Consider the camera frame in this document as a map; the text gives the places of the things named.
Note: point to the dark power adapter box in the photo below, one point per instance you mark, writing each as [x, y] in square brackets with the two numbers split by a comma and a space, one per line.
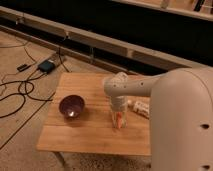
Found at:
[46, 66]

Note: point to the small black device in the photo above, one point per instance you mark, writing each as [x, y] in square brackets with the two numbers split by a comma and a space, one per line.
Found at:
[23, 67]

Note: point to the dark purple bowl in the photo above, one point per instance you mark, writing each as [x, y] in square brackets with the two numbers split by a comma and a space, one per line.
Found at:
[71, 106]

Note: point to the wooden table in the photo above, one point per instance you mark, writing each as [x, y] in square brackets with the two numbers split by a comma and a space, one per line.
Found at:
[92, 131]

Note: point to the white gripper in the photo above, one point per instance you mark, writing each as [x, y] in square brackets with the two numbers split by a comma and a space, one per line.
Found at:
[118, 104]

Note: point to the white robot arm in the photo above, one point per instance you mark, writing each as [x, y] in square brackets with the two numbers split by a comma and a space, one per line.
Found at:
[181, 115]

